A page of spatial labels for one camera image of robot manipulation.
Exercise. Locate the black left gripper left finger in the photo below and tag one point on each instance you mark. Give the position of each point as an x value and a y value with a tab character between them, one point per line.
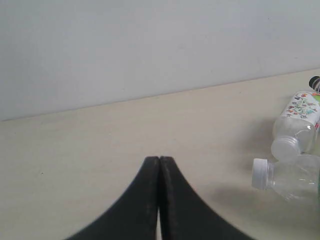
134	215

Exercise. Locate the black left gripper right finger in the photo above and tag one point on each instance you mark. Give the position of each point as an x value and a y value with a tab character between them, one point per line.
183	214

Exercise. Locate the lime label clear bottle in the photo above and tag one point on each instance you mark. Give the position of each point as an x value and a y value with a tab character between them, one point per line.
296	180

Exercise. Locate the floral label square bottle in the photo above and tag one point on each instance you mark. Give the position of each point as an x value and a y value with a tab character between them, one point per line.
296	129

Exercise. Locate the pink peach drink bottle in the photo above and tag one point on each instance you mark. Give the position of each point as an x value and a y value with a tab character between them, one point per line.
314	83

